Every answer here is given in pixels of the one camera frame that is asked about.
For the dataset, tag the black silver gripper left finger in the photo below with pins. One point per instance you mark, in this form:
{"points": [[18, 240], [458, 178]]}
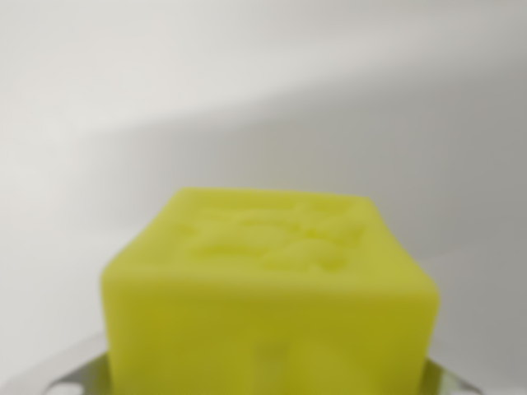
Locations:
{"points": [[88, 376]]}

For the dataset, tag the black silver gripper right finger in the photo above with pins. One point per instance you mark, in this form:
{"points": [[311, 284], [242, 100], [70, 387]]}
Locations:
{"points": [[446, 382]]}

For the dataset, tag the yellow cube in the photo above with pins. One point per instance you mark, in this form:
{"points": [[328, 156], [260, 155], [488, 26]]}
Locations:
{"points": [[267, 312]]}

